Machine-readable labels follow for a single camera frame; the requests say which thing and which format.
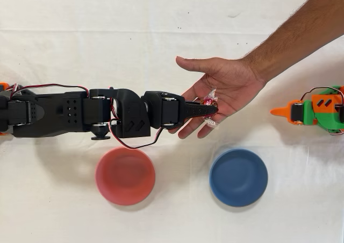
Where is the red candy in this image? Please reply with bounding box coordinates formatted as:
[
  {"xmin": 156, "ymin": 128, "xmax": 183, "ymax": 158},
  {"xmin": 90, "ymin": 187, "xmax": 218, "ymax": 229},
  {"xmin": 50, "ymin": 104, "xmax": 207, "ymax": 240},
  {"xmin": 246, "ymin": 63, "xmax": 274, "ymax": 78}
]
[{"xmin": 200, "ymin": 86, "xmax": 220, "ymax": 127}]

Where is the white tablecloth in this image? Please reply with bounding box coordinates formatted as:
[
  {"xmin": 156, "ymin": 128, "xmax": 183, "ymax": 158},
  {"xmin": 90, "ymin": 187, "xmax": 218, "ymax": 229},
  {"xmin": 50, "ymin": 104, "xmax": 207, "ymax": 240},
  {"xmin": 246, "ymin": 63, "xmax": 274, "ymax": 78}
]
[{"xmin": 0, "ymin": 0, "xmax": 344, "ymax": 243}]

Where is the black gripper servo wire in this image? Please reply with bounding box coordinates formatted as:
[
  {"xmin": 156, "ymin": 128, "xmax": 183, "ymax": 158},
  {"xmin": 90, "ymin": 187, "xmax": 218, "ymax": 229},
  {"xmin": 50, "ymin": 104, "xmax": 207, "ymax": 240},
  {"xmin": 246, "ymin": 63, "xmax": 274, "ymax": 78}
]
[{"xmin": 109, "ymin": 118, "xmax": 163, "ymax": 150}]

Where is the blue bowl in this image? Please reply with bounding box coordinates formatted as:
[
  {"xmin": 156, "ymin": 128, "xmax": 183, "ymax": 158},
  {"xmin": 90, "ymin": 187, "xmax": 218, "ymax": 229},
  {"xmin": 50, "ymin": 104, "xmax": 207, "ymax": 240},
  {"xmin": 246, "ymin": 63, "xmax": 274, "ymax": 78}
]
[{"xmin": 209, "ymin": 148, "xmax": 269, "ymax": 208}]

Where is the black arm servo wire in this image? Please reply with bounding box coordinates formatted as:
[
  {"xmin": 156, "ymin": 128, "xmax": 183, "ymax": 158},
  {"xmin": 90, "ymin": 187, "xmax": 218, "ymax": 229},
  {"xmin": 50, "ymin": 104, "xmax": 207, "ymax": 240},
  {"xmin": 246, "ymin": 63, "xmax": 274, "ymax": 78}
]
[{"xmin": 5, "ymin": 83, "xmax": 91, "ymax": 98}]

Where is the person's bare hand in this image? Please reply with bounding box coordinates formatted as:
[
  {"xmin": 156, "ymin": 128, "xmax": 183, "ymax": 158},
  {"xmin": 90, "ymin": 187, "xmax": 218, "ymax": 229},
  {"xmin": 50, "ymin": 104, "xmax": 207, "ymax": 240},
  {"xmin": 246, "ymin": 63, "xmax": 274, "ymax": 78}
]
[{"xmin": 168, "ymin": 56, "xmax": 267, "ymax": 140}]

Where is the person's bare forearm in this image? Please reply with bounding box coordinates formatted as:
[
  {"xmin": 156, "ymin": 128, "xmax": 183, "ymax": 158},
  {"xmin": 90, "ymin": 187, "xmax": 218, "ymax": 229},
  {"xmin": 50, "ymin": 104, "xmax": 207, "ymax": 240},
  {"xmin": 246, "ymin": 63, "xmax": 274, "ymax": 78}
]
[{"xmin": 240, "ymin": 0, "xmax": 344, "ymax": 84}]

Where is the pink bowl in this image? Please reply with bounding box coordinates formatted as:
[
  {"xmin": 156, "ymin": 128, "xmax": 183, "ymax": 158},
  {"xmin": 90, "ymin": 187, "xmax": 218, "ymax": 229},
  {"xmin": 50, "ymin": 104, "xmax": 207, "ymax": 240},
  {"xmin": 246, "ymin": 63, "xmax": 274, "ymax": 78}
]
[{"xmin": 95, "ymin": 146, "xmax": 156, "ymax": 206}]

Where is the orange arm servo wire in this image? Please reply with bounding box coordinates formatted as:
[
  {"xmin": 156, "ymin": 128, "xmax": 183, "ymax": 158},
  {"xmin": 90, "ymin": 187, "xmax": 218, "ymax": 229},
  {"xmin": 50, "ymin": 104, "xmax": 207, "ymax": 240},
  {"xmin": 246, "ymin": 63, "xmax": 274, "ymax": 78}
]
[{"xmin": 300, "ymin": 86, "xmax": 344, "ymax": 136}]

